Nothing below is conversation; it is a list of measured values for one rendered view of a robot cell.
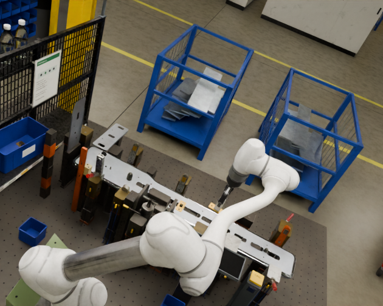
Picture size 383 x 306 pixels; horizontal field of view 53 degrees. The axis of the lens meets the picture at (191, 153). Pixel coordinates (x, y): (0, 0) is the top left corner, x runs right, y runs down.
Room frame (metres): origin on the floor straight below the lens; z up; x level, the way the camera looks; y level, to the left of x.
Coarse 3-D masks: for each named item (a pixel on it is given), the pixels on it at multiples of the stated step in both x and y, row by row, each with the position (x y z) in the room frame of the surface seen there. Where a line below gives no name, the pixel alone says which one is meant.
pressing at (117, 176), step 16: (112, 160) 1.69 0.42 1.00; (112, 176) 1.57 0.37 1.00; (144, 176) 1.67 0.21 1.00; (176, 192) 1.64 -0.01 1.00; (192, 208) 1.57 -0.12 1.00; (192, 224) 1.45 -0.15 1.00; (208, 224) 1.50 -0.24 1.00; (256, 240) 1.52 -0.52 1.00; (256, 256) 1.41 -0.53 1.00; (288, 256) 1.50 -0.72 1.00; (288, 272) 1.39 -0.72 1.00
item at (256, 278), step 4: (252, 272) 1.17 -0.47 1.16; (256, 272) 1.17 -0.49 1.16; (252, 276) 1.14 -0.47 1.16; (256, 276) 1.15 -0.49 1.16; (260, 276) 1.16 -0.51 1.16; (252, 280) 1.12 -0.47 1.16; (256, 280) 1.13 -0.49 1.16; (260, 280) 1.14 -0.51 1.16; (256, 284) 1.12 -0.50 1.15; (260, 284) 1.12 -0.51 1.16
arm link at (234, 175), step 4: (232, 164) 1.39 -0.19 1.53; (232, 168) 1.37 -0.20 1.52; (232, 172) 1.36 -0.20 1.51; (236, 172) 1.35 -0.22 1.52; (232, 176) 1.35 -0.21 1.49; (236, 176) 1.35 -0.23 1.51; (240, 176) 1.34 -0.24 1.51; (244, 176) 1.35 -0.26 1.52; (236, 180) 1.34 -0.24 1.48; (240, 180) 1.35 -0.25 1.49; (244, 180) 1.36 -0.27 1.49
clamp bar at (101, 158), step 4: (104, 152) 1.48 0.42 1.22; (100, 156) 1.45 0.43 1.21; (104, 156) 1.46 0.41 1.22; (96, 160) 1.45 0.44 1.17; (100, 160) 1.45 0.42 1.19; (104, 160) 1.47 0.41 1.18; (96, 164) 1.46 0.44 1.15; (100, 164) 1.45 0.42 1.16; (96, 168) 1.46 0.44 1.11; (100, 168) 1.45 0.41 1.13; (96, 172) 1.47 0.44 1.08; (100, 172) 1.46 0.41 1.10; (100, 176) 1.46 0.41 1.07
